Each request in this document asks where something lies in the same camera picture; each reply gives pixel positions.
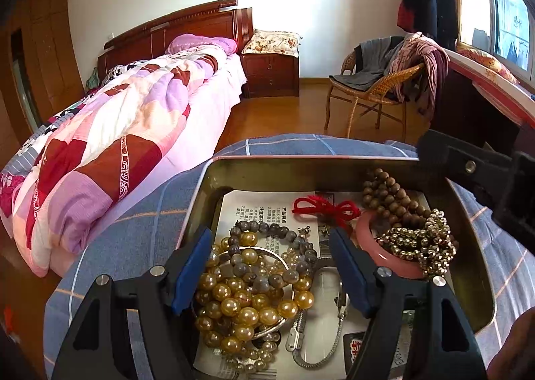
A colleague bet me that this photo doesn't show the dark desk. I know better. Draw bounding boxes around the dark desk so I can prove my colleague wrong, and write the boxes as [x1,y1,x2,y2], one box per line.
[430,50,535,155]

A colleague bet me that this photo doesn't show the person's right forearm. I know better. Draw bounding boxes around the person's right forearm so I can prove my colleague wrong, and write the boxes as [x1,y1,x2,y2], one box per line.
[487,313,535,380]

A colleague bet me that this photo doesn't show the grey bead bracelet red tassel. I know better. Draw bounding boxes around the grey bead bracelet red tassel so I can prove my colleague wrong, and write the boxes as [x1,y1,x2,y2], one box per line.
[228,194,362,280]

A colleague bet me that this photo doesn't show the pink maroon garment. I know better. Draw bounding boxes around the pink maroon garment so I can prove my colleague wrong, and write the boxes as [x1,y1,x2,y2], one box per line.
[385,32,450,119]

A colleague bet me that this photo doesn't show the floral pink cushion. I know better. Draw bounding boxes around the floral pink cushion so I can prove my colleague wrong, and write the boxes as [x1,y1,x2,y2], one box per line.
[457,48,521,84]

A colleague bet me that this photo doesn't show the red desk cloth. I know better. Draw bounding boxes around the red desk cloth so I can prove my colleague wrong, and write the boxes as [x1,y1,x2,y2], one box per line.
[447,49,535,126]

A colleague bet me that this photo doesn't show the printed paper sheet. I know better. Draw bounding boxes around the printed paper sheet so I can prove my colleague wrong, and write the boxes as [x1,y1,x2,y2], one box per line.
[194,190,419,380]

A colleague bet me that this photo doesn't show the dark wooden nightstand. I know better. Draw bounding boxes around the dark wooden nightstand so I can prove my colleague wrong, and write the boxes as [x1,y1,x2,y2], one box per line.
[240,53,301,99]

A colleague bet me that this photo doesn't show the small gold bead bracelet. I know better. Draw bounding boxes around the small gold bead bracelet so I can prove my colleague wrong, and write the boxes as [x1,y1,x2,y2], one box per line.
[376,209,458,280]

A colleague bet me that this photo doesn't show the dark wooden bed headboard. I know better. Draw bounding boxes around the dark wooden bed headboard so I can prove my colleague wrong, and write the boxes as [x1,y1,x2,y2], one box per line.
[97,0,254,88]

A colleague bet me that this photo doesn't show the pale pink bed sheet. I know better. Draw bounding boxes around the pale pink bed sheet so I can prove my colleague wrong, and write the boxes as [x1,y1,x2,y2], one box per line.
[176,55,247,180]

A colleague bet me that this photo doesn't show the brown wooden bead necklace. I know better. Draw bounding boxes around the brown wooden bead necklace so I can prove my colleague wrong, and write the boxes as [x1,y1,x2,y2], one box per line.
[361,168,431,232]

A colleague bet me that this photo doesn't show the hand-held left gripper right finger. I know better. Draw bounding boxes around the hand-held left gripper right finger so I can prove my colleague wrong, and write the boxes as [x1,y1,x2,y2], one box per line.
[328,227,488,380]

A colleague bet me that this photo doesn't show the hanging dark coats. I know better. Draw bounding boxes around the hanging dark coats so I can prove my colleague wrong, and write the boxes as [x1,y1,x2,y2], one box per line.
[397,0,459,50]

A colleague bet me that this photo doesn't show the grey garment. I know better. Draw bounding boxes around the grey garment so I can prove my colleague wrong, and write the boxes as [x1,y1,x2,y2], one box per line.
[330,37,404,90]

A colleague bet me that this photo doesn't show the pink bangle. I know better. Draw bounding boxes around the pink bangle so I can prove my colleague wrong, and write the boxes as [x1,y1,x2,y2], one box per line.
[355,211,425,279]

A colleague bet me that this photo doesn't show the window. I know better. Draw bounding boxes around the window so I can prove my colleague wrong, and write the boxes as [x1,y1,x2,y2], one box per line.
[453,0,535,84]

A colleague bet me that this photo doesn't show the wooden wardrobe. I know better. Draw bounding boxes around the wooden wardrobe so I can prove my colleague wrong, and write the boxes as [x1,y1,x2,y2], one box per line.
[0,0,84,155]

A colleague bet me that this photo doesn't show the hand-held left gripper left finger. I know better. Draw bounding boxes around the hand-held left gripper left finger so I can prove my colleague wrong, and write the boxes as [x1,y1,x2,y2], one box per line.
[50,226,214,380]

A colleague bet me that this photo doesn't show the wicker chair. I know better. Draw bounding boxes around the wicker chair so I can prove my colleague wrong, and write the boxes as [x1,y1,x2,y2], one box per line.
[324,43,425,140]

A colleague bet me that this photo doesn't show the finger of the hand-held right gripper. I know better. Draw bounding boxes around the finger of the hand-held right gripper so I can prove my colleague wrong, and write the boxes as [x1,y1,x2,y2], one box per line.
[417,129,519,207]

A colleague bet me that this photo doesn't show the large golden bead bracelet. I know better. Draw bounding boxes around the large golden bead bracelet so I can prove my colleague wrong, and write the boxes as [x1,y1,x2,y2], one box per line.
[194,232,315,356]

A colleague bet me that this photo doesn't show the silver chain bracelet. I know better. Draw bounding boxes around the silver chain bracelet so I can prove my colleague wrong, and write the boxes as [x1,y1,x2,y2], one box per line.
[284,227,349,368]

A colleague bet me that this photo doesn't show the pink floral tin box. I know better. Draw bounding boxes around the pink floral tin box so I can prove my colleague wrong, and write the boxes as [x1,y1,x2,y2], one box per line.
[178,155,496,380]

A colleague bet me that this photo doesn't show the blue plaid tablecloth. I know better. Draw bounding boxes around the blue plaid tablecloth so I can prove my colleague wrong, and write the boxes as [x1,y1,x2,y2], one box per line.
[44,133,535,380]

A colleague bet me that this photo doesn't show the pink pillow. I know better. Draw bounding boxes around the pink pillow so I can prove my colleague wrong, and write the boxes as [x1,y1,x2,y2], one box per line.
[166,33,238,57]

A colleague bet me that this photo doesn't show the pink patchwork quilt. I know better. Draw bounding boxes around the pink patchwork quilt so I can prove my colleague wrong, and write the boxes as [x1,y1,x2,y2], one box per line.
[0,46,228,278]

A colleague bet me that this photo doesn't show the pearl necklace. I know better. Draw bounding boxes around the pearl necklace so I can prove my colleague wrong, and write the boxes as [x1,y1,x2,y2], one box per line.
[207,238,312,374]

